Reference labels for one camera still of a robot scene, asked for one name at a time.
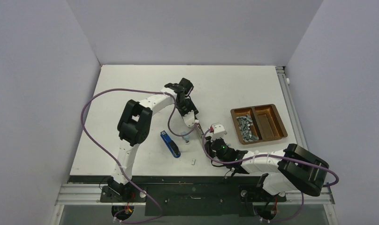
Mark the pile of grey staples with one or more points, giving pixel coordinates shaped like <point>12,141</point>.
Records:
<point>247,128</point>

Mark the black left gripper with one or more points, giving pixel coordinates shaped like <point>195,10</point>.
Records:
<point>192,108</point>

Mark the blue stapler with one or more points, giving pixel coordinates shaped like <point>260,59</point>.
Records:
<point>172,146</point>

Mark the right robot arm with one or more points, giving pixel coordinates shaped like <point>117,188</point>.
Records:
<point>293,168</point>

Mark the brown plastic divided tray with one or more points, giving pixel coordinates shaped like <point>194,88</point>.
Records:
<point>268,123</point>

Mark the aluminium frame rail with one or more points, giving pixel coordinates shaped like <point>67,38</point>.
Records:
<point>218,90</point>

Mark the silver black stapler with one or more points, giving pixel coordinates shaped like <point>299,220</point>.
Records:
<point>199,131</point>

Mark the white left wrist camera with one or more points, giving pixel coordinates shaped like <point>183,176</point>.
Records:
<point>190,119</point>

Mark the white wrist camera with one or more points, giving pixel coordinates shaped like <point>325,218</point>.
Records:
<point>190,119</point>
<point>218,131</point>

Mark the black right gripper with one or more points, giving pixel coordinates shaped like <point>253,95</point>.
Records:
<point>209,147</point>

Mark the light blue staple box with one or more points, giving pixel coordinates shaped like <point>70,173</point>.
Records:
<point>185,137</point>

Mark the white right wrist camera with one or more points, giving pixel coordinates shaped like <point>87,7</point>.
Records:
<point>218,131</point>

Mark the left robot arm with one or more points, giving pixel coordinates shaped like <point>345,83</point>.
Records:
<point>134,127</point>

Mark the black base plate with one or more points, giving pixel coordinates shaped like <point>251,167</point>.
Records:
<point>188,196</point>

